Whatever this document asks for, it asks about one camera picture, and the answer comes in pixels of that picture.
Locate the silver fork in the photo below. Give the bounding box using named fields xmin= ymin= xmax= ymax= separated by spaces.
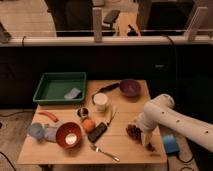
xmin=90 ymin=144 xmax=120 ymax=162

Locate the orange bowl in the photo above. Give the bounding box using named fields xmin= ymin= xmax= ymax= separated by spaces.
xmin=56 ymin=122 xmax=82 ymax=149

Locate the green plastic tray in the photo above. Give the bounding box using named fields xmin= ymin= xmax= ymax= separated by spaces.
xmin=33 ymin=72 xmax=87 ymax=105

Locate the grey cloth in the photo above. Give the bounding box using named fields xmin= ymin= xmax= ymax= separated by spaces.
xmin=44 ymin=121 xmax=62 ymax=142

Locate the white paper cup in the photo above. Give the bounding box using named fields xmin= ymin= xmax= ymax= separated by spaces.
xmin=93 ymin=93 xmax=108 ymax=112

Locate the dark red grape bunch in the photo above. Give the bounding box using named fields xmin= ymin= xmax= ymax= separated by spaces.
xmin=126 ymin=124 xmax=155 ymax=152

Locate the blue plastic cup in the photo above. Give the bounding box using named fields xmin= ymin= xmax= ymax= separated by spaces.
xmin=28 ymin=123 xmax=44 ymax=140

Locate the black rectangular block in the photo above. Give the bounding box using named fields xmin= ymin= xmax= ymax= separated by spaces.
xmin=88 ymin=122 xmax=107 ymax=143

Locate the black handled knife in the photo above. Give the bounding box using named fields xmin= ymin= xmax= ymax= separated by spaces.
xmin=92 ymin=83 xmax=119 ymax=99

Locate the orange carrot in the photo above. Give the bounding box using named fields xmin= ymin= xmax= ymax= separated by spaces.
xmin=38 ymin=111 xmax=58 ymax=122

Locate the purple bowl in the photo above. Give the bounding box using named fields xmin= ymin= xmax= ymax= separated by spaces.
xmin=119 ymin=79 xmax=141 ymax=97

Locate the orange fruit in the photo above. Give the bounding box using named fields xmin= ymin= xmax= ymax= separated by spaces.
xmin=82 ymin=119 xmax=96 ymax=133

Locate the blue tape roll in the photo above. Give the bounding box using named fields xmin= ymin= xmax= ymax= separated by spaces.
xmin=163 ymin=134 xmax=180 ymax=154

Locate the small metal cup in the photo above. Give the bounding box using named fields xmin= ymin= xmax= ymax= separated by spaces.
xmin=77 ymin=107 xmax=89 ymax=119

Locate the wooden table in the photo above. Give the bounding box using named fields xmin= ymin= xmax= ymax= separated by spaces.
xmin=16 ymin=79 xmax=168 ymax=166

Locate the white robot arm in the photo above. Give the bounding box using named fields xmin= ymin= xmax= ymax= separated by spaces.
xmin=136 ymin=94 xmax=213 ymax=153

